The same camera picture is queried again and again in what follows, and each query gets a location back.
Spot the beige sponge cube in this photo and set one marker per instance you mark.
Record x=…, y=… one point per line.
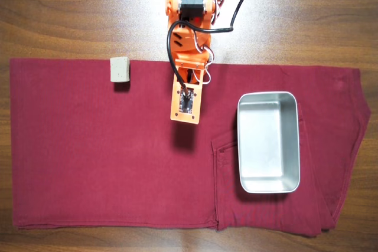
x=120, y=69

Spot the dark red cloth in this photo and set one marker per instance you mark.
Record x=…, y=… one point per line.
x=118, y=160

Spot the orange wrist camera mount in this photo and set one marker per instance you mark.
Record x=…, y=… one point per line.
x=185, y=117

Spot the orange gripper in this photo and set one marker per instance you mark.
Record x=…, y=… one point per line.
x=193, y=77

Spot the rectangular metal tray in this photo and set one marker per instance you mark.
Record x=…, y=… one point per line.
x=267, y=145

